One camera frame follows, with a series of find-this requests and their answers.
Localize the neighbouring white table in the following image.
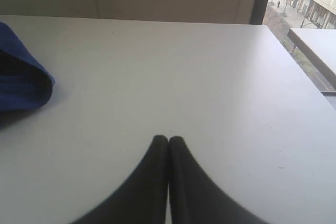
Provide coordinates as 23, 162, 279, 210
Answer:
288, 28, 335, 88

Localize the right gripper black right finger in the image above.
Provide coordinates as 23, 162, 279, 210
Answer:
169, 136, 263, 223

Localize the blue terry towel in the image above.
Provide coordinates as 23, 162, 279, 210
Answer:
0, 22, 56, 127

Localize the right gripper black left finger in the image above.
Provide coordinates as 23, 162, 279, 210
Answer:
74, 135, 168, 223

